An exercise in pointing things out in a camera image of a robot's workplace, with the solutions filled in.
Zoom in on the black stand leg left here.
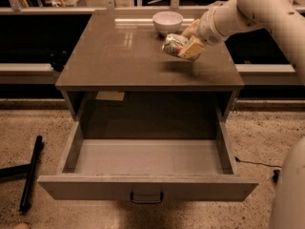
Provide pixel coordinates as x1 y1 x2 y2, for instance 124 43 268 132
0 135 44 214

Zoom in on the black stand leg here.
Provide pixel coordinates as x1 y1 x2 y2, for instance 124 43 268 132
273 169 280 184
0 135 44 214

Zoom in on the black drawer handle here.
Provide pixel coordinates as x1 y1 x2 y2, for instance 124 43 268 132
130 192 164 205

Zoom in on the black stand leg right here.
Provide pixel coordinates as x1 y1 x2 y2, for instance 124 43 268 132
273 169 280 184

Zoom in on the grey cabinet counter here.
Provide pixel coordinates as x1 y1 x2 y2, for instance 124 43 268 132
55 9 245 123

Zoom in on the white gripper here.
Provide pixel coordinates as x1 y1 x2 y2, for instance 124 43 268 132
178 9 227 60

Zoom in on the open grey top drawer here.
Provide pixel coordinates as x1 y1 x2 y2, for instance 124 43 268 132
38 124 258 202

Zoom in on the black cable on floor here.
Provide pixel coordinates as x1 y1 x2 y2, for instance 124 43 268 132
234 156 283 169

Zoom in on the black clamp object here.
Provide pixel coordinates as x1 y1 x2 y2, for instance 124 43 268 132
50 51 68 72

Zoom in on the white bowl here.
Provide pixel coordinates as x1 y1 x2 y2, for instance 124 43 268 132
152 11 183 35

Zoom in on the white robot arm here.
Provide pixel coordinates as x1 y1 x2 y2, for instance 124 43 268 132
183 0 305 229

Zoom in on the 7up soda can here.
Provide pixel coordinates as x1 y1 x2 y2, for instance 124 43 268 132
162 33 190 58

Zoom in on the white paper label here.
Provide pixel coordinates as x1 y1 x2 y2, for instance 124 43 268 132
96 92 125 101

